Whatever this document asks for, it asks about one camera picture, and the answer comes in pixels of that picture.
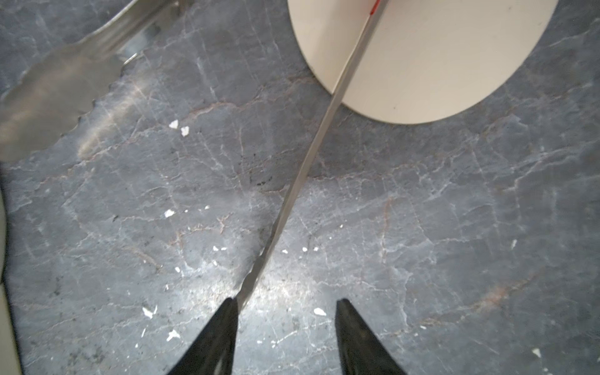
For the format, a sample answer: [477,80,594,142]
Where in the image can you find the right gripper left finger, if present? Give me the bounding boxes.
[168,298,239,375]

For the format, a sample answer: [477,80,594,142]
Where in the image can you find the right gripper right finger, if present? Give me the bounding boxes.
[335,298,407,375]

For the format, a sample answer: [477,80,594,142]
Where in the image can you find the red handled steel tongs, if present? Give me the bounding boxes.
[1,1,387,309]

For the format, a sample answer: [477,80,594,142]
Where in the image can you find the cream utensil stand far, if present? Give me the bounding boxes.
[288,0,557,124]

